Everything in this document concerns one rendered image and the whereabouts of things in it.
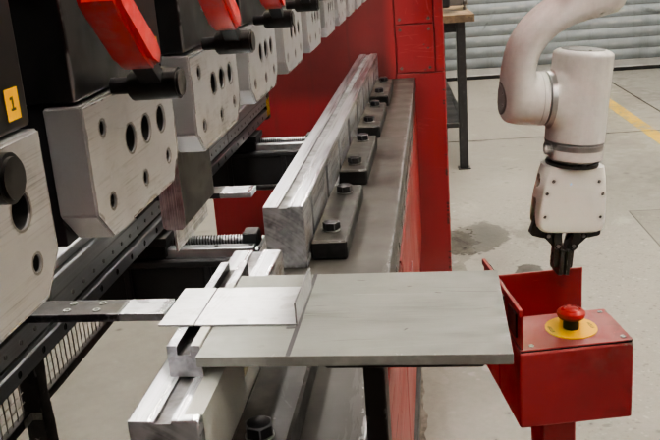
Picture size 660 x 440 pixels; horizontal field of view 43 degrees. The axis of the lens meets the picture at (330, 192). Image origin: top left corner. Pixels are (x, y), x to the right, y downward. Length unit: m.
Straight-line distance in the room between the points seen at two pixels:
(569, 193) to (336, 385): 0.50
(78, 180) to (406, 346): 0.35
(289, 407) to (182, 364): 0.12
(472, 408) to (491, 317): 1.82
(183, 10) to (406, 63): 2.27
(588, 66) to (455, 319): 0.55
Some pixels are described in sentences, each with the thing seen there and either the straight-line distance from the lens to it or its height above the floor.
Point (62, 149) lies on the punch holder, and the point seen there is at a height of 1.23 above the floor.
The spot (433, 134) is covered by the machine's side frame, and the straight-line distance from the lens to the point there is 2.94.
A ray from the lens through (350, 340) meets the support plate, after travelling 0.73.
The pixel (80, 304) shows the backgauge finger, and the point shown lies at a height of 1.00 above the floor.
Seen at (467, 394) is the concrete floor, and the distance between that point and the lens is 2.65.
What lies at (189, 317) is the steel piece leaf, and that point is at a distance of 0.81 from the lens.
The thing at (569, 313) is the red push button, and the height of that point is 0.81.
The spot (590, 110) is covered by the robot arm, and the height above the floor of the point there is 1.08.
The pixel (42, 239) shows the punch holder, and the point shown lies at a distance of 0.41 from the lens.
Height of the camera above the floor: 1.32
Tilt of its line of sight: 16 degrees down
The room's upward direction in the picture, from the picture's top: 4 degrees counter-clockwise
